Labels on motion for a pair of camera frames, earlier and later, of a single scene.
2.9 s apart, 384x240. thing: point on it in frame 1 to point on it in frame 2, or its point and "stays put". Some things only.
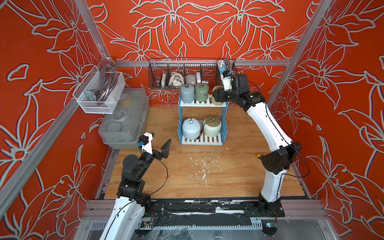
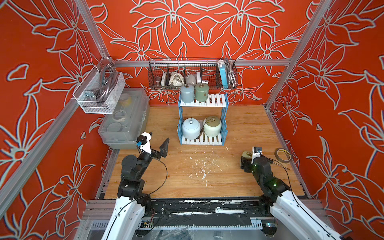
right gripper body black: x=225 y=96 to x=248 y=167
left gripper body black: x=154 y=155 stays put
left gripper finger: x=165 y=148 stays put
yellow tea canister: x=216 y=87 to x=247 y=154
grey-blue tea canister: x=187 y=94 stays put
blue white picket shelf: x=204 y=140 stays put
